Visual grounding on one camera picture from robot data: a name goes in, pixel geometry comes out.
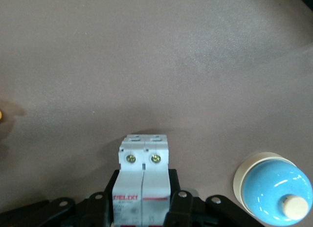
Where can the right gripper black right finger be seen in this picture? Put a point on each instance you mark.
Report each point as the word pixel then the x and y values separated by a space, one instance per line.
pixel 181 202

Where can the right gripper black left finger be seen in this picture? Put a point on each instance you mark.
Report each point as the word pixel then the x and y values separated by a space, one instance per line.
pixel 97 205

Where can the white red circuit breaker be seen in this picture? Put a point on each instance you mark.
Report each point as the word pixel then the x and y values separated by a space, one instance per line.
pixel 141 178

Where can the blue dome buzzer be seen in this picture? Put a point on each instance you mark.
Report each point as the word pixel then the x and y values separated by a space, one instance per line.
pixel 274 188

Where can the brown table mat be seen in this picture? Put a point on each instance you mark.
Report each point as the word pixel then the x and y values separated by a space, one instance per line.
pixel 146 65

